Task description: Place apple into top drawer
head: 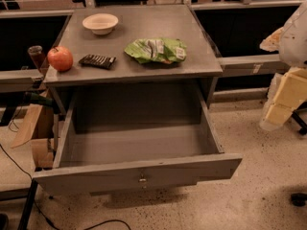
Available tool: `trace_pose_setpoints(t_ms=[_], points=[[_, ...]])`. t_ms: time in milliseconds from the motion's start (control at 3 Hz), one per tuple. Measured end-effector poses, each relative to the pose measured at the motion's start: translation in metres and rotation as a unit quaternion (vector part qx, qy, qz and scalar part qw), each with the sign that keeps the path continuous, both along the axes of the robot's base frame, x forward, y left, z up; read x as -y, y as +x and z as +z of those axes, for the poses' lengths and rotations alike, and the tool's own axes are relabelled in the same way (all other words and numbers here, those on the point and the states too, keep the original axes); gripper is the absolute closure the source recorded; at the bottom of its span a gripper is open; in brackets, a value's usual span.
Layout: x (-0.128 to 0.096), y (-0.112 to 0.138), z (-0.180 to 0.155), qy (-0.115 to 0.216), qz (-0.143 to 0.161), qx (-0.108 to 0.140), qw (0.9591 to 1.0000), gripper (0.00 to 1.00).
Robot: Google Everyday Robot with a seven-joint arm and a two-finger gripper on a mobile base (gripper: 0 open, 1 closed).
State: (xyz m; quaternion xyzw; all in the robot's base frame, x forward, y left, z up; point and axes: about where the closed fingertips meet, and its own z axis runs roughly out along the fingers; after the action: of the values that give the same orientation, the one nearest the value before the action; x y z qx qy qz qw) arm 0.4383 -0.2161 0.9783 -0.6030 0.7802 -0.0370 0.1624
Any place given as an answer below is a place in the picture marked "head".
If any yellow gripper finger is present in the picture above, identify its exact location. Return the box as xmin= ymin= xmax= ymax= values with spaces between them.
xmin=260 ymin=67 xmax=307 ymax=131

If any red apple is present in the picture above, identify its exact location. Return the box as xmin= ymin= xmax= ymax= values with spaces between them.
xmin=47 ymin=46 xmax=73 ymax=72

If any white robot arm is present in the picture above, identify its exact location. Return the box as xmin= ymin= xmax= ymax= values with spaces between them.
xmin=260 ymin=1 xmax=307 ymax=131

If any open grey top drawer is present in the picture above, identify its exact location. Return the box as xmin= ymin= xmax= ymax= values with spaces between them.
xmin=35 ymin=86 xmax=242 ymax=195

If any brass drawer knob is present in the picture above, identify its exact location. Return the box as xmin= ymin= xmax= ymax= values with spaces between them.
xmin=138 ymin=174 xmax=148 ymax=183

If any black chair base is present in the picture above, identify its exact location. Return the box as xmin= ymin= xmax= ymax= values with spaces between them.
xmin=291 ymin=102 xmax=307 ymax=207

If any green chip bag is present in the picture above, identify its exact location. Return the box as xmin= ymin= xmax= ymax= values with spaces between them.
xmin=124 ymin=37 xmax=187 ymax=64

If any grey cabinet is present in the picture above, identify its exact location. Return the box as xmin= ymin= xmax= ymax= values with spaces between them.
xmin=44 ymin=5 xmax=223 ymax=113

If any dark chocolate bar wrapper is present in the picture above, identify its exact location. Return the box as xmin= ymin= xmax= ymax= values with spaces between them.
xmin=79 ymin=54 xmax=115 ymax=70

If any white bowl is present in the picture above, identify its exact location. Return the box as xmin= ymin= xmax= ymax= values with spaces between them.
xmin=83 ymin=13 xmax=119 ymax=35

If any cardboard box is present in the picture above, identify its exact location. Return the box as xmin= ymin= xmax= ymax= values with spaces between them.
xmin=11 ymin=103 xmax=56 ymax=170

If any green tool handle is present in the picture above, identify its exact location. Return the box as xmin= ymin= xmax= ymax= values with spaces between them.
xmin=24 ymin=92 xmax=54 ymax=107

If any black floor cable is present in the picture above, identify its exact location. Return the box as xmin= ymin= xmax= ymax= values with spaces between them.
xmin=0 ymin=144 xmax=132 ymax=230

